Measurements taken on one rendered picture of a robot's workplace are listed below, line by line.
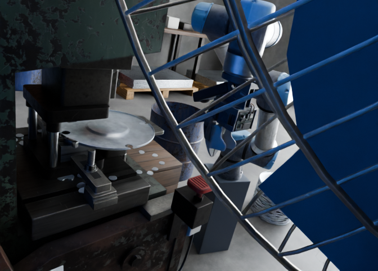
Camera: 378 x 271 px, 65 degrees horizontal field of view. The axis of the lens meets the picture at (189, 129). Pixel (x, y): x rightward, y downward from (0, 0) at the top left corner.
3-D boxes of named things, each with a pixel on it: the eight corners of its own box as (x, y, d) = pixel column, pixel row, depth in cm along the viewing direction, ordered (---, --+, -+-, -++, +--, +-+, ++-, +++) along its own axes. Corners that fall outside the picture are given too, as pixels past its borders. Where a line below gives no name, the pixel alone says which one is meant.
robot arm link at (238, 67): (219, 49, 64) (242, 52, 69) (214, 70, 66) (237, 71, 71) (246, 58, 59) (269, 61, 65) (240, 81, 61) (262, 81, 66)
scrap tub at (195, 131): (172, 151, 259) (183, 99, 242) (205, 176, 232) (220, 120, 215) (131, 160, 231) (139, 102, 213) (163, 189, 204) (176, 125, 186)
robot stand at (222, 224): (214, 227, 178) (233, 162, 162) (228, 250, 163) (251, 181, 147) (187, 230, 171) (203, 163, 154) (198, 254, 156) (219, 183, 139)
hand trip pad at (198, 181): (198, 195, 85) (203, 172, 82) (212, 207, 81) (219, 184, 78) (179, 202, 80) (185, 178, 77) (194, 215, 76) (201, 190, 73)
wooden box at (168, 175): (141, 180, 208) (148, 135, 196) (171, 213, 182) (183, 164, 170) (85, 193, 183) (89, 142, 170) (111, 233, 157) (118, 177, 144)
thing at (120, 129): (172, 141, 92) (172, 139, 91) (81, 158, 72) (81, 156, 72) (125, 108, 110) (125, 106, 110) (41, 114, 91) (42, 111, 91)
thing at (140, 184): (81, 135, 112) (82, 121, 110) (148, 203, 83) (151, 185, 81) (-13, 148, 92) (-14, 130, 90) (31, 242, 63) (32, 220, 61)
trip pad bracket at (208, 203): (178, 233, 93) (190, 180, 86) (198, 253, 87) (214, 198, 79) (162, 239, 89) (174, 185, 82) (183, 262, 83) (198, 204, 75)
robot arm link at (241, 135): (225, 147, 154) (232, 123, 149) (249, 156, 149) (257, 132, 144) (216, 154, 144) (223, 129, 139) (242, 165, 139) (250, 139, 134)
